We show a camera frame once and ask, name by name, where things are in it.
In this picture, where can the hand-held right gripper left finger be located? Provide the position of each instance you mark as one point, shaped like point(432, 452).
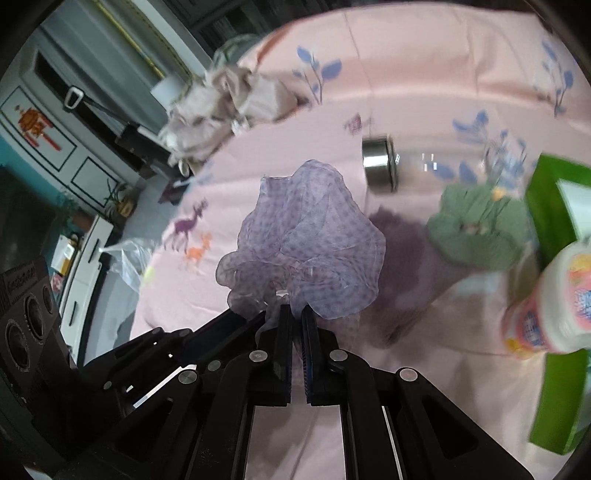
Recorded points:
point(285, 360)

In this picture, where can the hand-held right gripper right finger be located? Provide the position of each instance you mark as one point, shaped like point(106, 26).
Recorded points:
point(308, 360)

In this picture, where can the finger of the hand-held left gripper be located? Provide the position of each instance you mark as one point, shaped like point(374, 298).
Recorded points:
point(152, 350)

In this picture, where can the purple organza scrunchie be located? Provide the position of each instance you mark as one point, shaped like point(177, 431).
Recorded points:
point(304, 230)

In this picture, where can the green cardboard box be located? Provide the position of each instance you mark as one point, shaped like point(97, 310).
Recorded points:
point(545, 207)

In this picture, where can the white drawer unit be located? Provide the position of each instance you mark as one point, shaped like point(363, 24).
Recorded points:
point(87, 258)

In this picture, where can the clear plastic bag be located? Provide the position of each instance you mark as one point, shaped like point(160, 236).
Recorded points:
point(127, 258)

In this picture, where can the white cabinet orange figure print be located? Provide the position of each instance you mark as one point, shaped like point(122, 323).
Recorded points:
point(83, 152)

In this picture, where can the black bag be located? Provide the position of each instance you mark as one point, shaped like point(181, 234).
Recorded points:
point(134, 143)

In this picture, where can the glass jar metal lid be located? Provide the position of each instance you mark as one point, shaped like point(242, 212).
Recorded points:
point(378, 161)

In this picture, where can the green scrunchie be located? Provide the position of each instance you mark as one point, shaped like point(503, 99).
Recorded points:
point(475, 230)

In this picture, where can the pink white bottle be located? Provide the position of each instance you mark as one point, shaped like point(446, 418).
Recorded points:
point(554, 304)

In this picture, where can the crumpled beige cloth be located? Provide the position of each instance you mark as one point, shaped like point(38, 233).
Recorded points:
point(221, 106)

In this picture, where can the grey curtain yellow trim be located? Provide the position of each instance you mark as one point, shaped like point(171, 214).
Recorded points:
point(115, 55)

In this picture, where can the pink floral bed sheet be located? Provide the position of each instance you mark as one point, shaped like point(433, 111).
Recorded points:
point(415, 69)

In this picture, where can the grey green cloth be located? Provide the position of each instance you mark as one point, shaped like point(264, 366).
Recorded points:
point(233, 50)

